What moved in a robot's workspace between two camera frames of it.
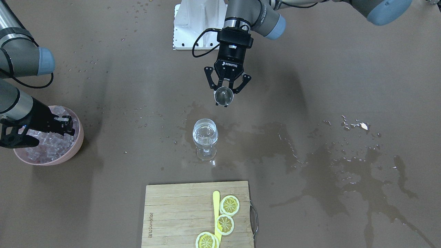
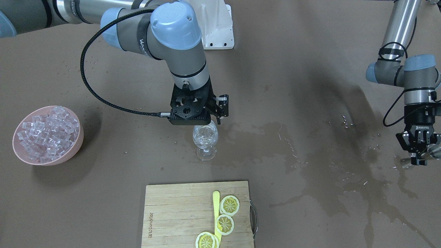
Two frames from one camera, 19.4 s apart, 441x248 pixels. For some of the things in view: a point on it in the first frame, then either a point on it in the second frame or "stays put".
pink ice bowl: x=53 y=148 stays put
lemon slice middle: x=224 y=224 stays put
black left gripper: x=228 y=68 -> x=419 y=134
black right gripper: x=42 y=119 -> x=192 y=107
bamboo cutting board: x=174 y=215 stays put
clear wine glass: x=205 y=134 stays put
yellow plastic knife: x=216 y=199 stays put
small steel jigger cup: x=224 y=95 -> x=435 y=151
